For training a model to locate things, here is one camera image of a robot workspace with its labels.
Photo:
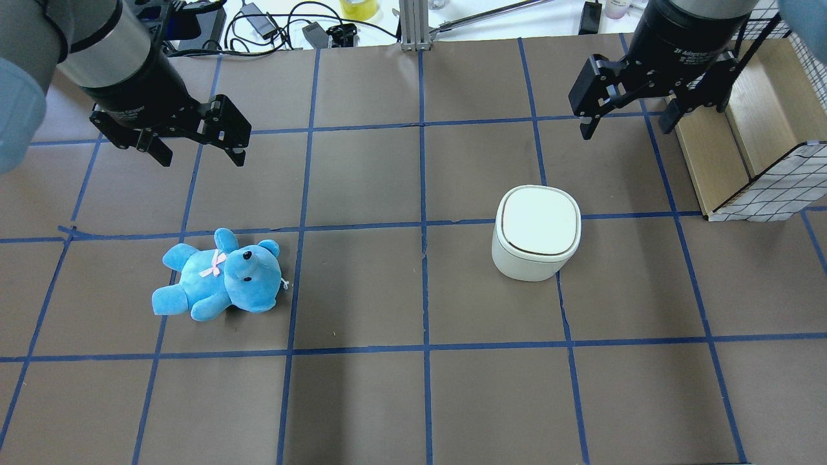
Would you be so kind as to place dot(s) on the yellow tape roll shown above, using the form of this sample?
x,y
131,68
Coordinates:
x,y
359,10

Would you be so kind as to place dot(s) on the blue plush teddy bear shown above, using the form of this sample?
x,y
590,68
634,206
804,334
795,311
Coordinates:
x,y
229,275

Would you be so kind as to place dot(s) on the aluminium frame post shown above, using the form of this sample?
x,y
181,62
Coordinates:
x,y
415,32

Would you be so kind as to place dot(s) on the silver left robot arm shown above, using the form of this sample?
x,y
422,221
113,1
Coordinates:
x,y
113,52

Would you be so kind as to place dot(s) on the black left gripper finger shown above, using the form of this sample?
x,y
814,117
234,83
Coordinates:
x,y
224,126
143,140

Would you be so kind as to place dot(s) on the black power adapter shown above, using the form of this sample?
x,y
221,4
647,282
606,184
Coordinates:
x,y
259,20

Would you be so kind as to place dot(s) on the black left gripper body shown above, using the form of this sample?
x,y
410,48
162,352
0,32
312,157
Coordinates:
x,y
143,82

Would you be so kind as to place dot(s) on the wooden box with wire grid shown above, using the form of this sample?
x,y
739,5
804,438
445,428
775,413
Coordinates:
x,y
763,158

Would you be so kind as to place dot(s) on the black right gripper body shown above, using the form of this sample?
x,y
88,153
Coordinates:
x,y
677,46

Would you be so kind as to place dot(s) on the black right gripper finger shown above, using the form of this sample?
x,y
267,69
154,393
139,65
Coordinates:
x,y
601,87
713,90

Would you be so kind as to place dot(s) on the white trash can with lid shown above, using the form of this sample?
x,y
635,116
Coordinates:
x,y
536,231

